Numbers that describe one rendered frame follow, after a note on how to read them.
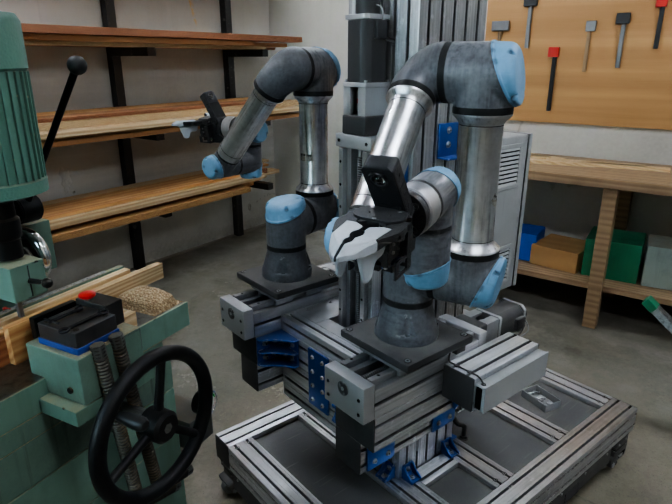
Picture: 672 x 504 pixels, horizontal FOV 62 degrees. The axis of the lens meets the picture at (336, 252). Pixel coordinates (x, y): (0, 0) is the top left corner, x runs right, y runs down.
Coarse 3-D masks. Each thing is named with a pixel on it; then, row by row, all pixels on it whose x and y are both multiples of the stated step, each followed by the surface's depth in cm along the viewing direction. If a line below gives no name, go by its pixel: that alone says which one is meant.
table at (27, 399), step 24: (168, 312) 124; (144, 336) 118; (168, 336) 125; (0, 384) 96; (24, 384) 96; (0, 408) 91; (24, 408) 95; (48, 408) 96; (72, 408) 94; (96, 408) 97; (0, 432) 92
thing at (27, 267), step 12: (0, 264) 103; (12, 264) 103; (24, 264) 104; (36, 264) 106; (0, 276) 103; (12, 276) 102; (24, 276) 104; (36, 276) 106; (0, 288) 104; (12, 288) 102; (24, 288) 104; (36, 288) 106; (12, 300) 103; (24, 300) 105
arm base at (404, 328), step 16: (384, 304) 128; (400, 304) 124; (416, 304) 123; (432, 304) 127; (384, 320) 127; (400, 320) 124; (416, 320) 124; (432, 320) 127; (384, 336) 127; (400, 336) 124; (416, 336) 124; (432, 336) 126
